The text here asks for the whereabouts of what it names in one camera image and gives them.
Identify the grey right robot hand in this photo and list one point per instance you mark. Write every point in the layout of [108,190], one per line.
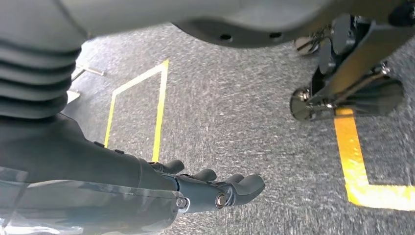
[81,181]

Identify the silver metal frame leg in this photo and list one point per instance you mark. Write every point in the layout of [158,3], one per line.
[87,70]

